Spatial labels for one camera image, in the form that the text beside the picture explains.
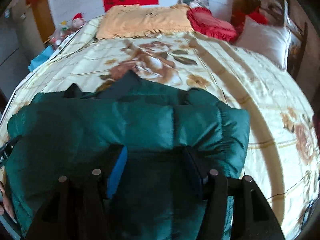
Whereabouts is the plush doll with red hat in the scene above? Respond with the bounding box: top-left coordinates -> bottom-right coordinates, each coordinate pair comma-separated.
71,13 -> 86,30

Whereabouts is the blue box beside bed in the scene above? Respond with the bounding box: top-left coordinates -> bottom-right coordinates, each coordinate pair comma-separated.
28,45 -> 54,72

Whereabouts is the framed photo on headboard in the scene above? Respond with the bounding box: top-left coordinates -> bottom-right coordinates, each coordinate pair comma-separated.
178,0 -> 209,9

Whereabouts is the white satin pillow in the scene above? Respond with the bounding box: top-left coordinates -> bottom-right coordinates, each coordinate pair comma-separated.
235,16 -> 291,70

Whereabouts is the cream floral bed quilt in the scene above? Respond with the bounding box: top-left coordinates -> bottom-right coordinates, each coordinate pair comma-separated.
1,17 -> 319,239

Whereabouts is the dark green puffer jacket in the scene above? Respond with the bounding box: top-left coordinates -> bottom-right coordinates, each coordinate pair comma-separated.
5,72 -> 249,239

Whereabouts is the orange fringed pillow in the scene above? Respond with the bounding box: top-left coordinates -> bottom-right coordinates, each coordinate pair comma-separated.
96,4 -> 193,39

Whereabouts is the grey refrigerator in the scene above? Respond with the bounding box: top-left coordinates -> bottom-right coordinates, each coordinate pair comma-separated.
0,16 -> 29,98

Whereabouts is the person's left hand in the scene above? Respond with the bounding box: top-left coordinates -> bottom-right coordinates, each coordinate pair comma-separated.
0,181 -> 15,218

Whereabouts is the red heart-shaped cushion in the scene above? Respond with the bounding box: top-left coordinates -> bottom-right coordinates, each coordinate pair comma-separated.
187,7 -> 239,42

